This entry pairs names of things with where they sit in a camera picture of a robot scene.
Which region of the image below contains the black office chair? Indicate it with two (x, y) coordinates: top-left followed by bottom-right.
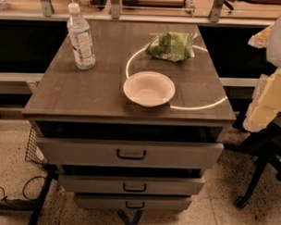
(224, 113), (281, 208)

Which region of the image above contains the green jalapeno chip bag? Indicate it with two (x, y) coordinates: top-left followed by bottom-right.
(144, 31), (198, 62)

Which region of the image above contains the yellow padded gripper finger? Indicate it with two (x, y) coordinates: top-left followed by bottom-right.
(243, 69), (281, 132)
(248, 25), (273, 48)

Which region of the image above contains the black metal table leg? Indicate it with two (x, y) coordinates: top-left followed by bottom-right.
(0, 166), (58, 225)

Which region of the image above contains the bottom grey drawer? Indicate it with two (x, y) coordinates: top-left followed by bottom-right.
(74, 194), (192, 211)

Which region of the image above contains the clear plastic water bottle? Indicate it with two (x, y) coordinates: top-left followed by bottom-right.
(67, 3), (96, 69)

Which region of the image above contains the top grey drawer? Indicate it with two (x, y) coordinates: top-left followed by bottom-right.
(37, 138), (224, 169)

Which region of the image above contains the middle grey drawer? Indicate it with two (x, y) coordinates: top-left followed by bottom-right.
(58, 176), (206, 195)

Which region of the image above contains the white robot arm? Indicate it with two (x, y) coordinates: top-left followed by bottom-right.
(243, 17), (281, 132)

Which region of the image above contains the black wire mesh basket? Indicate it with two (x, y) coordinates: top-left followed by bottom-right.
(25, 128), (46, 168)

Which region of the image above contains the white paper bowl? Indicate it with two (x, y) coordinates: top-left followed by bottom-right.
(123, 71), (176, 107)

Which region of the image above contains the grey drawer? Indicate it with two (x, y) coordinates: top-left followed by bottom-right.
(74, 194), (192, 211)
(37, 138), (224, 169)
(58, 176), (206, 195)

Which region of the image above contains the grey drawer cabinet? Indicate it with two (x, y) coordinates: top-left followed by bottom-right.
(23, 21), (235, 210)

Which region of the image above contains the black floor cable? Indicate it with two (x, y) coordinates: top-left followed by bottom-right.
(0, 173), (48, 205)

